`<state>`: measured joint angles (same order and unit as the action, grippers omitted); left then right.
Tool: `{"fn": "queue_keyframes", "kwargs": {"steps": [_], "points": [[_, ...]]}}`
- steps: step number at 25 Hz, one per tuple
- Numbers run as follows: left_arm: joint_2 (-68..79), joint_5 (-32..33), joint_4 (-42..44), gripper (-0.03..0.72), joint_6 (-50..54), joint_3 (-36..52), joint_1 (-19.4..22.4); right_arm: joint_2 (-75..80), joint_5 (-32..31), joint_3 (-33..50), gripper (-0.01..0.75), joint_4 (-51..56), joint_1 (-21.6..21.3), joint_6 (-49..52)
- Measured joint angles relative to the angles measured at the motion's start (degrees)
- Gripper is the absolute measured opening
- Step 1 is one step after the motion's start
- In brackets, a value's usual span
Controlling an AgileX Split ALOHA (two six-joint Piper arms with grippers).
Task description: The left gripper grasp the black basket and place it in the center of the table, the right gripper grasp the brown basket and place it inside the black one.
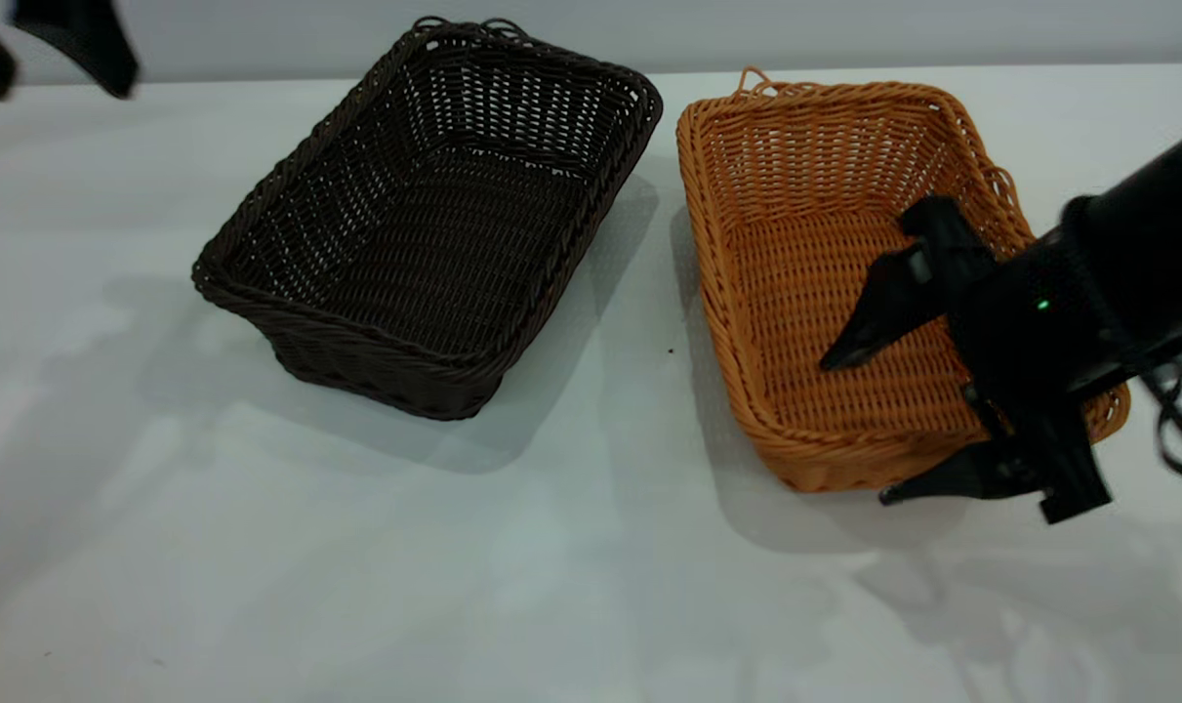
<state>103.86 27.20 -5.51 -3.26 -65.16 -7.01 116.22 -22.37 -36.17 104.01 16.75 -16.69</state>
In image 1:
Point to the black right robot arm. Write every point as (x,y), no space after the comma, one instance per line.
(1157,234)

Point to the black woven wicker basket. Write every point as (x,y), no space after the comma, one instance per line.
(434,244)

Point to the orange woven wicker basket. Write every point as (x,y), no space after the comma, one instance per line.
(795,195)

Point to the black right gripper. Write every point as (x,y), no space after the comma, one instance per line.
(1030,322)

